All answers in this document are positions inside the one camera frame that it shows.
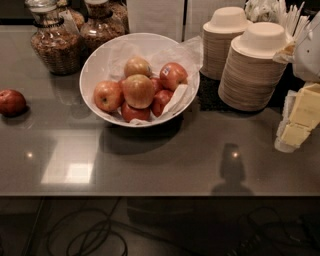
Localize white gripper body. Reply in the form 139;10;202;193
274;90;297;153

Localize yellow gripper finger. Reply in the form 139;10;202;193
280;123;311;147
289;83;320;129

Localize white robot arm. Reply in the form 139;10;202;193
274;12;320;153

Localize front paper bowl stack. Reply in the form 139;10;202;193
218;22;289;112

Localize paper bowl stack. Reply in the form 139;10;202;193
201;7;251;80
218;22;289;112

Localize rear paper bowl stack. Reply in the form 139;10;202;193
201;7;251;80

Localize right lower red apple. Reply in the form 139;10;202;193
151;90;173;117

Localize small middle red apple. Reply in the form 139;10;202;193
151;77;163;93

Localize large center apple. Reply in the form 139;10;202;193
122;74;155;109

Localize bottom front red apple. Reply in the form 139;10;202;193
121;102;150;122

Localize top back apple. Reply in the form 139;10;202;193
124;56;152;77

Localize left apple in bowl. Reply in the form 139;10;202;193
93;81;124;113

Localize white bowl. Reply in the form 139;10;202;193
78;32;201;128

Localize red apple on table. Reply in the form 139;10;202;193
0;89;27;117

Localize black mat under stacks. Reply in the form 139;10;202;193
197;64;305;112

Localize white plastic cutlery bunch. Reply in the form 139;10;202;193
244;0;310;39

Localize back right glass jar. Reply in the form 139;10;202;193
109;0;129;32

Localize middle glass cereal jar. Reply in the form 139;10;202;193
80;0;125;53

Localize glass cereal jar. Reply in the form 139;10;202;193
80;0;125;53
25;0;82;75

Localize back left glass jar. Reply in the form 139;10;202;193
57;0;85;32

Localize left glass cereal jar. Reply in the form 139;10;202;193
25;0;82;75

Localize black cables on floor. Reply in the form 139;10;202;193
19;197;320;256

